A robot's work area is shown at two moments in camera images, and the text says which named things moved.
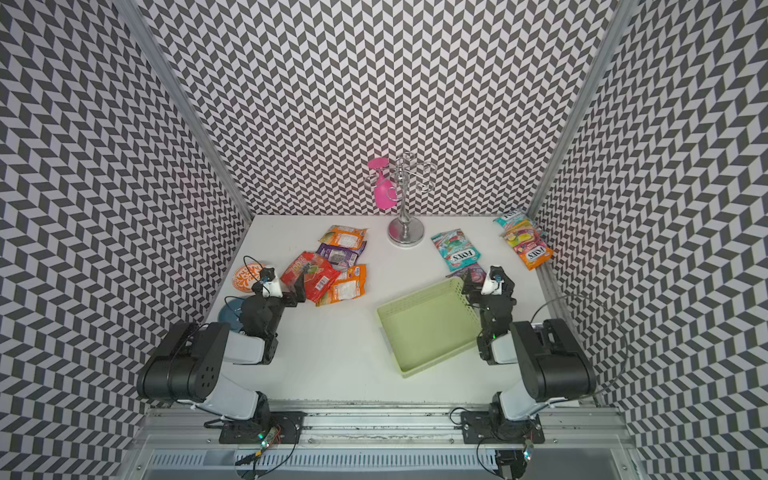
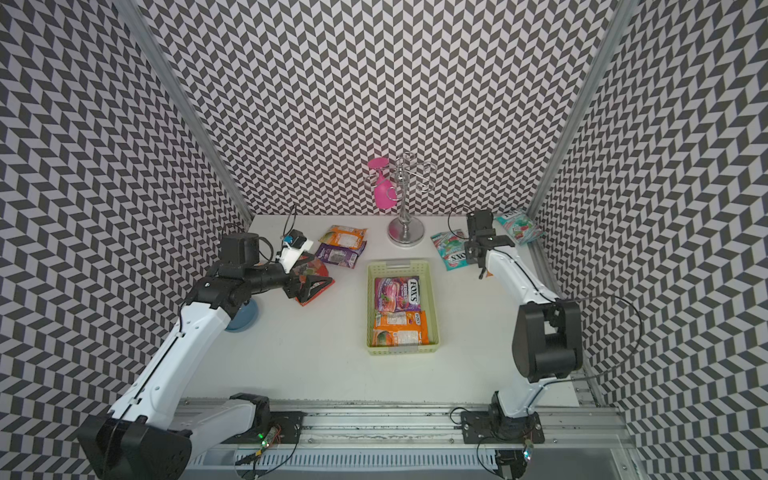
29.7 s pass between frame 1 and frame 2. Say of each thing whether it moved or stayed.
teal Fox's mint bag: stayed
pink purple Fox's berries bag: moved
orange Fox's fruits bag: moved
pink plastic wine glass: stayed
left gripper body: moved
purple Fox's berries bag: stayed
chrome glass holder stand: stayed
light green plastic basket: moved
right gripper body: moved
